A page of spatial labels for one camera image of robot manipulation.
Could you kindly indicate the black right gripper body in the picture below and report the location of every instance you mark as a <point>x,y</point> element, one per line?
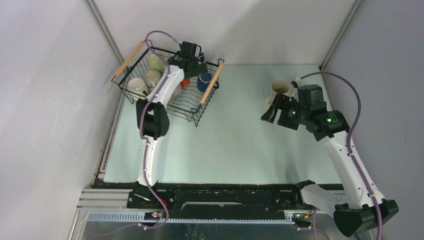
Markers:
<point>292,115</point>

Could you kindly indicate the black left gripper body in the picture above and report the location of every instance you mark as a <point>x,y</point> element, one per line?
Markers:
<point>197,70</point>

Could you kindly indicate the dark blue mug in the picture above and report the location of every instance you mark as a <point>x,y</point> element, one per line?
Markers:
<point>203,81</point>

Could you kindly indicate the floral painted ceramic mug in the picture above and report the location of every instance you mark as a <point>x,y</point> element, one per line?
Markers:
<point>278,86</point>

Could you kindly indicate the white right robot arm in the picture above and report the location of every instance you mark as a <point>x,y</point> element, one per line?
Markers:
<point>363,207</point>

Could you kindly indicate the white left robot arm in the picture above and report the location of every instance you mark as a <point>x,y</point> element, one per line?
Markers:
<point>152,116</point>

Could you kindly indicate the orange cup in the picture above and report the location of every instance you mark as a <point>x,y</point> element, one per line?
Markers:
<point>185,82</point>

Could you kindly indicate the lilac mug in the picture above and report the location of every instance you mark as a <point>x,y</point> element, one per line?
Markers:
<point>178,89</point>

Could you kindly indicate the light green cup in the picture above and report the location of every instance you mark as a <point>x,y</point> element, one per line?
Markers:
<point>155,63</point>

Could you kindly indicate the grey striped mug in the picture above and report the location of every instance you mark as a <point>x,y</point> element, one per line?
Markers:
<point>152,78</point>

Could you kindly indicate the white ribbed mug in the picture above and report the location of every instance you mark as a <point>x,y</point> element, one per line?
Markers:
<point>137,88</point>

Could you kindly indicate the right wooden rack handle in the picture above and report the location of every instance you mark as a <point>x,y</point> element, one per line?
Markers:
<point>212,83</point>

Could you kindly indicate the wooden rack handle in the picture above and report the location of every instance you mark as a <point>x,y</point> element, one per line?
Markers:
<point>212,83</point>
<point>129,59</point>

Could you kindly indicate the left wooden rack handle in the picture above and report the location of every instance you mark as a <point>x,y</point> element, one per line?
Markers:
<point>129,59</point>

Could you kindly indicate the black wire dish rack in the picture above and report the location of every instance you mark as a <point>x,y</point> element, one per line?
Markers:
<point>187,104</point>

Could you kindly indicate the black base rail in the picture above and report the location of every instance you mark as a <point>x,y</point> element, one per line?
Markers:
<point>223,201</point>

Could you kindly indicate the grey cable duct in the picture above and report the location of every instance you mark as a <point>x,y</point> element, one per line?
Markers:
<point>141,217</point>

